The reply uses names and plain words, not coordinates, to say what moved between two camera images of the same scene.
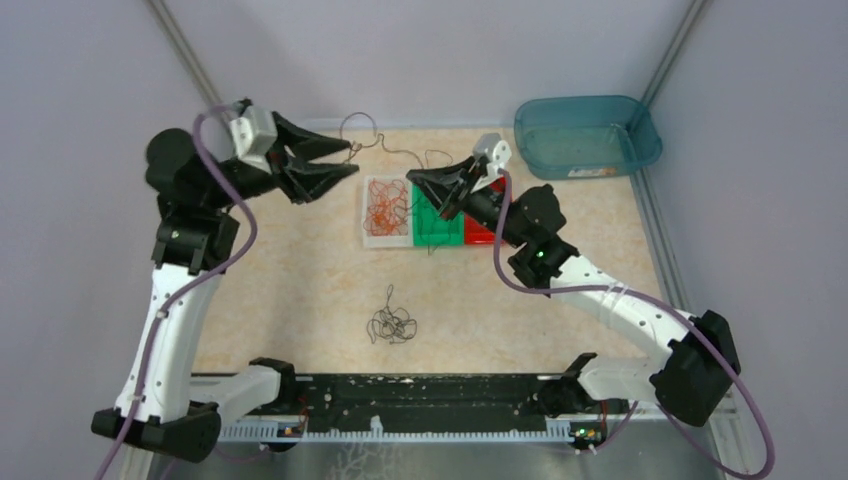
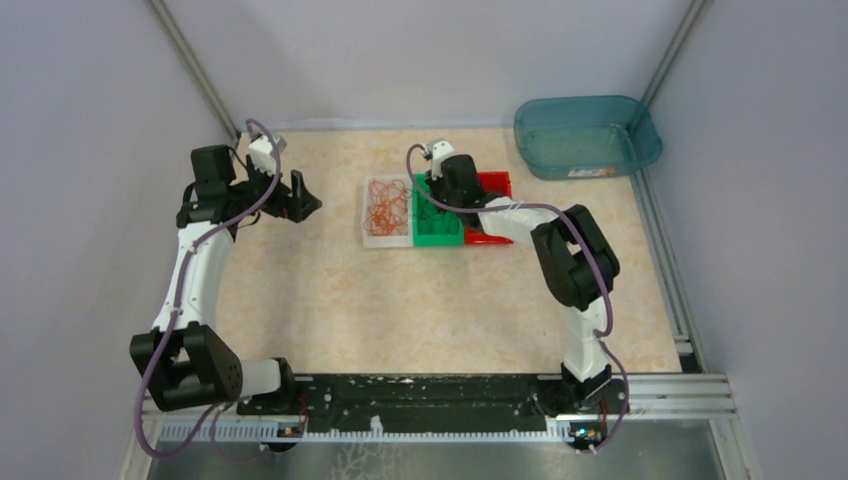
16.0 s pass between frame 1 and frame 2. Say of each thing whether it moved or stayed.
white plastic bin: stayed
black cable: moved
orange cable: stayed
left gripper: moved
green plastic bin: stayed
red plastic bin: stayed
